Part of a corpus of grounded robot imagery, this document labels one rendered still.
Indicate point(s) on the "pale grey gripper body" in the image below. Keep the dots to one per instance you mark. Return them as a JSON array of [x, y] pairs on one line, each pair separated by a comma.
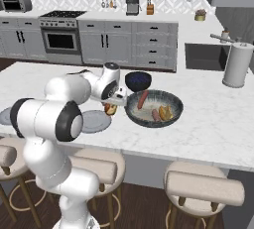
[[114, 100]]

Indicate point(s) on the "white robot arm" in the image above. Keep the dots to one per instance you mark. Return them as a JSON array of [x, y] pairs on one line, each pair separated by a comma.
[[49, 117]]

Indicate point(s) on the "grey plate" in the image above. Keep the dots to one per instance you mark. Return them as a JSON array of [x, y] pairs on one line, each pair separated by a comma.
[[96, 121]]

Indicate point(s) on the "red sausage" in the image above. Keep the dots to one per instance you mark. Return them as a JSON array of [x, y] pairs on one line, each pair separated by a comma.
[[155, 115], [143, 99]]

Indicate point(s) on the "dark blue bowl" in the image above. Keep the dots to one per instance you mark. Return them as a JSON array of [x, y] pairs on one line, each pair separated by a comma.
[[138, 81]]

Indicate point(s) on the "large grey bowl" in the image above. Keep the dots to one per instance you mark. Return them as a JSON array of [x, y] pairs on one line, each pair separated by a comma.
[[145, 114]]

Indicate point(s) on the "grey base cupboards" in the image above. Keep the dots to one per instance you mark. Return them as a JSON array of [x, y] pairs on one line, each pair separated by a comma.
[[132, 43], [20, 39]]

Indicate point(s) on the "beige stool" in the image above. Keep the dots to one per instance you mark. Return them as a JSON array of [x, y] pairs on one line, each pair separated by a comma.
[[10, 170], [105, 170], [201, 190]]

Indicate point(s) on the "grey coffee machine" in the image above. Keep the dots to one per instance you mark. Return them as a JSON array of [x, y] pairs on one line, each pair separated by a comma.
[[133, 4]]

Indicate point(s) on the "wooden knife block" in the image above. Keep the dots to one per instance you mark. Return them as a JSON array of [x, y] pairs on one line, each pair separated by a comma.
[[150, 8]]

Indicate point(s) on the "black hob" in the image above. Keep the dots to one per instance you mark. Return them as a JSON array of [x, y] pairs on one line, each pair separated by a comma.
[[63, 14]]

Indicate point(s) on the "dark sink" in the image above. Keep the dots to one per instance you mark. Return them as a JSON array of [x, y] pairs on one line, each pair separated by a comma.
[[205, 57]]

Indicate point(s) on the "potted plant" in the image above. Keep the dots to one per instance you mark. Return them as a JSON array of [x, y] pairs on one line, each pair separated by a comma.
[[200, 15]]

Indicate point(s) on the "pale grey tap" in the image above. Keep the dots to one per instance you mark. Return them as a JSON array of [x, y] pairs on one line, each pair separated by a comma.
[[223, 36]]

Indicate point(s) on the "white paper towel roll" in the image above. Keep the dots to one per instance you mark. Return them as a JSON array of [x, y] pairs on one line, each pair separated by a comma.
[[237, 65]]

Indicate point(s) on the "grey toaster oven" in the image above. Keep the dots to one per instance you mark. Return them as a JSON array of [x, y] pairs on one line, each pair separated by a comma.
[[16, 4]]

